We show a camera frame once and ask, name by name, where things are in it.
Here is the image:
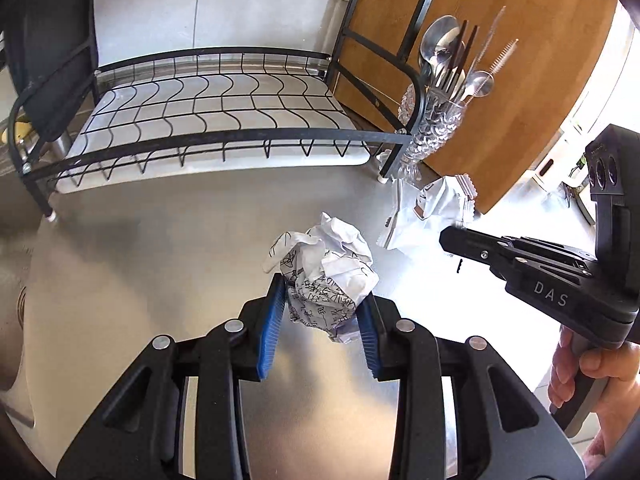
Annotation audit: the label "yellow sponge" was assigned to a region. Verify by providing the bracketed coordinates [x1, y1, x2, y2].
[2, 115, 33, 143]

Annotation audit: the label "dark chopsticks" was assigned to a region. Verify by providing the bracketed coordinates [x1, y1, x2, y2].
[447, 20, 481, 86]

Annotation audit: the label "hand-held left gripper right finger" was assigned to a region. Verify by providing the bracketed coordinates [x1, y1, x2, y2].
[356, 295, 586, 480]

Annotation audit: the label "person's right hand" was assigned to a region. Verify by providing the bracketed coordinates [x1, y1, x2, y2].
[547, 325, 640, 461]

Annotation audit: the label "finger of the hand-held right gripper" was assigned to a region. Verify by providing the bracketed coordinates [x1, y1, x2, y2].
[501, 236, 599, 269]
[439, 225, 594, 284]

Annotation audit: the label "wooden door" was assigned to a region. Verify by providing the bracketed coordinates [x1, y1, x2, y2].
[332, 0, 618, 213]

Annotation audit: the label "large metal spoon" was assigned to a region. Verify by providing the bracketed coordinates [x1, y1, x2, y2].
[419, 15, 461, 86]

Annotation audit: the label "metal fork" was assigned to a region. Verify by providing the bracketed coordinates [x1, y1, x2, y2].
[435, 67, 463, 100]

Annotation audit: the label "printed paper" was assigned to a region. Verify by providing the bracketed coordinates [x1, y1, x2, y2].
[262, 211, 380, 345]

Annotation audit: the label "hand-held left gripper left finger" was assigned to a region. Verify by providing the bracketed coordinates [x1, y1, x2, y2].
[56, 274, 291, 480]

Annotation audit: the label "black wire dish rack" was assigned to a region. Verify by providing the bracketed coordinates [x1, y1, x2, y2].
[7, 0, 446, 218]

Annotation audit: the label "white appliance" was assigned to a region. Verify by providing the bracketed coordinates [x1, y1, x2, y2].
[530, 130, 601, 196]

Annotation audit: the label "thin bottle brush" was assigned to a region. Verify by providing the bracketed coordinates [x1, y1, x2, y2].
[470, 6, 508, 81]

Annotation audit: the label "glass utensil holder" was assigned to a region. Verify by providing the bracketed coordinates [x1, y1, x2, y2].
[397, 82, 466, 181]

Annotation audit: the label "small metal spoon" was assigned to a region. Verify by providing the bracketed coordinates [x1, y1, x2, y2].
[462, 71, 495, 103]

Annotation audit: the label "stainless steel sink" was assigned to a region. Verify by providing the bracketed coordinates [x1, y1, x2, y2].
[0, 240, 38, 426]

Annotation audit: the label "white torn wrapper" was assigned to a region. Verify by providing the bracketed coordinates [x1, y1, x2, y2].
[376, 174, 482, 251]

